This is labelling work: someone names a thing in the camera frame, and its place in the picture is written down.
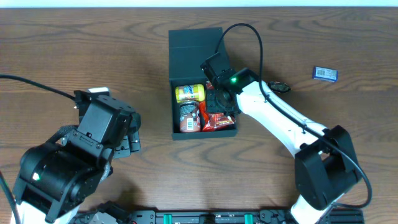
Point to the red Pringles can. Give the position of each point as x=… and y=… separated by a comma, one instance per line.
x=189, y=117

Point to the small blue barcode box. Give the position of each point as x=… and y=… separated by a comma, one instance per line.
x=325, y=74

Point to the black gift box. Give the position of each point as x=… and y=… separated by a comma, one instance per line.
x=188, y=49

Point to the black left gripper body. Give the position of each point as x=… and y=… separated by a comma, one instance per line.
x=131, y=144

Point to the small dark snack wrapper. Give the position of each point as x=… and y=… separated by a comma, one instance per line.
x=279, y=87

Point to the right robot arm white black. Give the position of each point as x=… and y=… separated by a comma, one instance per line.
x=325, y=162

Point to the yellow Mentos bottle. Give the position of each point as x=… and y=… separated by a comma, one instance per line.
x=195, y=92

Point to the red Hello Panda box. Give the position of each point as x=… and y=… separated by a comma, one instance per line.
x=217, y=121

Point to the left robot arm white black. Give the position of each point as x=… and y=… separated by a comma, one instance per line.
x=57, y=176

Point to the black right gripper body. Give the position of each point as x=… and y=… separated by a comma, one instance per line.
x=219, y=101

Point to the orange Hacks candy bag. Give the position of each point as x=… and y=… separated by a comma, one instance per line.
x=204, y=114

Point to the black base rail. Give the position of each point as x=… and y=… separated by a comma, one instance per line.
x=111, y=212

